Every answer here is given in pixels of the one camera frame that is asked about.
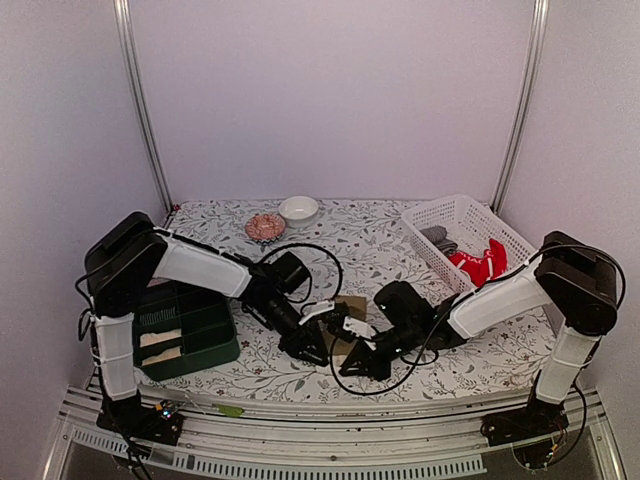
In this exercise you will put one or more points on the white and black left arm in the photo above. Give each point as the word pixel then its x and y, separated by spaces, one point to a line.
pixel 133 256

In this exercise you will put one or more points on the grey striped garment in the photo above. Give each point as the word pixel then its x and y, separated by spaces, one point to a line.
pixel 438 236

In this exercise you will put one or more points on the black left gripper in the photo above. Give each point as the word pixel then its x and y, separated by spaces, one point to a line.
pixel 310 333

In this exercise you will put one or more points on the pink patterned small bowl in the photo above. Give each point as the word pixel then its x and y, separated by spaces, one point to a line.
pixel 265 229

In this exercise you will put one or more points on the floral patterned table mat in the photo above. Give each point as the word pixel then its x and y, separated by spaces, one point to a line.
pixel 356 247

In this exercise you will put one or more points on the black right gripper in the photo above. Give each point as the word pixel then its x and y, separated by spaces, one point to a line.
pixel 370 365

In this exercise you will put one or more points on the cream rolled underwear front slot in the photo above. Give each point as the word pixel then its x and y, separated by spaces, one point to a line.
pixel 164 356

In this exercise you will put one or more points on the left aluminium frame post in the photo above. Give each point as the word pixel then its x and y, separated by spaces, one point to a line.
pixel 124 25

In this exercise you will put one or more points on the white ceramic bowl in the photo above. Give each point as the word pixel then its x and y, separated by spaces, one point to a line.
pixel 298 211

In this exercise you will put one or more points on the khaki tan underwear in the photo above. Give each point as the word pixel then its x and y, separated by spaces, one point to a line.
pixel 342 323

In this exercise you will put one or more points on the grey striped rolled underwear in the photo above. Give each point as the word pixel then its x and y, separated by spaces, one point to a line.
pixel 158 316

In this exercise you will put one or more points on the cream rolled underwear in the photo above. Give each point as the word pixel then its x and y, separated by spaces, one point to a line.
pixel 148 339

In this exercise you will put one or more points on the aluminium frame post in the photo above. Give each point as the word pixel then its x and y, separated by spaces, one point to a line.
pixel 533 58
pixel 124 25

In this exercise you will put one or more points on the aluminium front rail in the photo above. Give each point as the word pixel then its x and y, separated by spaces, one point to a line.
pixel 429 439

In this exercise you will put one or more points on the green tape scrap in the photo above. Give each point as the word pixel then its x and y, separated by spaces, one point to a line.
pixel 229 410

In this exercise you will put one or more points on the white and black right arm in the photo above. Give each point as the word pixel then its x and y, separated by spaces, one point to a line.
pixel 579 286

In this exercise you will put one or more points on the white plastic laundry basket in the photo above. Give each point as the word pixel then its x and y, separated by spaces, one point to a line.
pixel 471 225

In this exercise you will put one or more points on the dark green divided organizer tray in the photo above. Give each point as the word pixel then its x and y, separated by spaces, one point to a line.
pixel 209 336

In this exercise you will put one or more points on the right aluminium frame post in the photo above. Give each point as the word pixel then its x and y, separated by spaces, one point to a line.
pixel 533 58

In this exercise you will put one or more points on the red garment with white print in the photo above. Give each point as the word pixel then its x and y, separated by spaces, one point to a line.
pixel 479 270

